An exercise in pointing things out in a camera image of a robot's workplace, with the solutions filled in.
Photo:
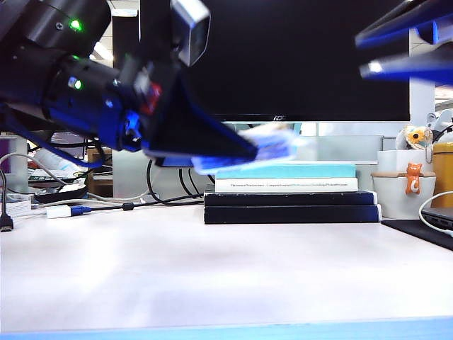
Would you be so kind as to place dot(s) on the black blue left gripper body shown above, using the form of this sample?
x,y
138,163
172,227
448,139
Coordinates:
x,y
134,106

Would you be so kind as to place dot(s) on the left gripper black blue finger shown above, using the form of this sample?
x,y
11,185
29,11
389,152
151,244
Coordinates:
x,y
177,163

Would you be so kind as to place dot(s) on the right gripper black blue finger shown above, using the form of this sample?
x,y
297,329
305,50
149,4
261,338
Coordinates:
x,y
400,25
417,67

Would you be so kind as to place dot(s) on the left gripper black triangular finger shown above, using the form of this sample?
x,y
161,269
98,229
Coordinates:
x,y
191,134

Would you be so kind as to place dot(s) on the white purple tissue packet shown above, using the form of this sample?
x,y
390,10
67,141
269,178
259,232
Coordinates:
x,y
276,141

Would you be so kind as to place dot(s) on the white partition board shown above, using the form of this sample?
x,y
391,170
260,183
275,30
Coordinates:
x,y
423,99

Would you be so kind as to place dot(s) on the white plastic gadget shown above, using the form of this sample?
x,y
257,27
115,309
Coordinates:
x,y
442,120

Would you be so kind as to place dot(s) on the plush toy with sunflower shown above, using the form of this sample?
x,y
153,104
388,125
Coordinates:
x,y
414,136

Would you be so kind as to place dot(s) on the brown wooden cabinet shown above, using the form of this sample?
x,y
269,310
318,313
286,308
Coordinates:
x,y
101,184

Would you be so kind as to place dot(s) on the rolled paper with teal print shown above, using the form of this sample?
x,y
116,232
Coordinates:
x,y
53,161

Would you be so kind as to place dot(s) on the white book with spine text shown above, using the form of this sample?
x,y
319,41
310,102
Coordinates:
x,y
283,185

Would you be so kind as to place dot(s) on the yellow canister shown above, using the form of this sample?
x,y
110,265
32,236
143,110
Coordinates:
x,y
443,170

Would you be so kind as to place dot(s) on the blue VGA connector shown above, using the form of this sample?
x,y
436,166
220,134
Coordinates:
x,y
79,210

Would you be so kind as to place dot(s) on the large black AOC monitor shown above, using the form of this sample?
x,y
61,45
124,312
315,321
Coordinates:
x,y
301,71

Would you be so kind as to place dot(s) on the black round monitor base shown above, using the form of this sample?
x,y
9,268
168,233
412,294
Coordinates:
x,y
67,193

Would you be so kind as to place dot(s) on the orange cat figurine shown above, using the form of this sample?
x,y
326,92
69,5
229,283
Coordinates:
x,y
412,178

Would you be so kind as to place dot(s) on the thin black box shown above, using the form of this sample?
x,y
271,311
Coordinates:
x,y
283,199

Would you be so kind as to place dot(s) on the light blue silver monitor stand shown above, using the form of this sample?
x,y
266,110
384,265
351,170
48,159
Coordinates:
x,y
354,162

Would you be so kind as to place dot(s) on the thick black box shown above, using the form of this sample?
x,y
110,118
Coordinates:
x,y
283,214

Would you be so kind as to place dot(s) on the white blue USB adapter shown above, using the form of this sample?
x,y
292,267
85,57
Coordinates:
x,y
58,212

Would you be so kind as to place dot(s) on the teal book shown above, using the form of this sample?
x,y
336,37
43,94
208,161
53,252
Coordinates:
x,y
318,171

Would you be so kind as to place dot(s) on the silver computer back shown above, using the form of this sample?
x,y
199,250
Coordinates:
x,y
14,166

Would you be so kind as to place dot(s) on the white cup with orange cat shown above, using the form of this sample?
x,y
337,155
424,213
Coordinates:
x,y
389,202

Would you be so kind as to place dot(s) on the grey laptop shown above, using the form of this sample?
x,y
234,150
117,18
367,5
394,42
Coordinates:
x,y
440,216

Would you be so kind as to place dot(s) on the small white box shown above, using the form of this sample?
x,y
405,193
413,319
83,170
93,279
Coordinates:
x,y
17,209

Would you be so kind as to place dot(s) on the black desk mat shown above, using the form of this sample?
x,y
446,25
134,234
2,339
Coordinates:
x,y
417,230

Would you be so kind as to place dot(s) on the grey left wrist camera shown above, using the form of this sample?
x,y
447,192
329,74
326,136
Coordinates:
x,y
193,32

